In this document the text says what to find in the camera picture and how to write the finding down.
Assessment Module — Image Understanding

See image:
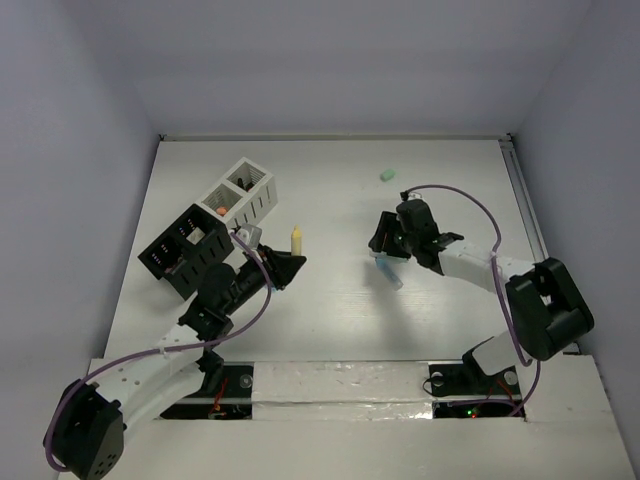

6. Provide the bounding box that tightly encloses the yellow highlighter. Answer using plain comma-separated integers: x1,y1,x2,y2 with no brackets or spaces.
290,225,302,256

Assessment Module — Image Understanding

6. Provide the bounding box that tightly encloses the blue highlighter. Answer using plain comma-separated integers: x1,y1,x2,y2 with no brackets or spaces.
375,257,404,291

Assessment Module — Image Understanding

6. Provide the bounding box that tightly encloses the green highlighter cap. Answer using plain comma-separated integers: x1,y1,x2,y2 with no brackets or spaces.
379,169,396,182

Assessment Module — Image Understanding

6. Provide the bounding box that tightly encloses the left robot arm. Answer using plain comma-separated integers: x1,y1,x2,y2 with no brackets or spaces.
43,245,307,479

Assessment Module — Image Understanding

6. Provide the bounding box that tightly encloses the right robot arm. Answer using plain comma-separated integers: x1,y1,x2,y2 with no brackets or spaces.
368,199,595,392

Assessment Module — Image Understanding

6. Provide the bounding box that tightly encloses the black slotted organizer box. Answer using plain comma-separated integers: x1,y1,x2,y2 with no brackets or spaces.
138,204,234,300

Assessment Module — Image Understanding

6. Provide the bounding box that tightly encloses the white slotted organizer box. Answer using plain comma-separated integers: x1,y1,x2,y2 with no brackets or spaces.
196,157,278,229

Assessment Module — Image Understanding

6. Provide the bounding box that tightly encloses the black marker in organizer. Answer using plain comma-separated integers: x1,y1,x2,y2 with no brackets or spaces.
237,178,253,192

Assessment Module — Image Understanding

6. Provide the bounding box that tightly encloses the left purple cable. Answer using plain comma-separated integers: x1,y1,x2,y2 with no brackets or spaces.
42,234,274,474

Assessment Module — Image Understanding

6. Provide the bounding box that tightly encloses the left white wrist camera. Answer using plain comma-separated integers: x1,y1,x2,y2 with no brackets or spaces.
229,223,262,251

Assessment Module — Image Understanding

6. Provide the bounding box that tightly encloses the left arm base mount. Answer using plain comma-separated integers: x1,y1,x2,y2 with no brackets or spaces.
160,363,254,420

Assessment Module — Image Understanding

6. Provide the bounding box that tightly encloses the aluminium side rail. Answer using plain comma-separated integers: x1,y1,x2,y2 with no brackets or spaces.
499,134,579,354

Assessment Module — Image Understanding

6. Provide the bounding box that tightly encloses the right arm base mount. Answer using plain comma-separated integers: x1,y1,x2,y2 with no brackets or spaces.
422,353,523,420

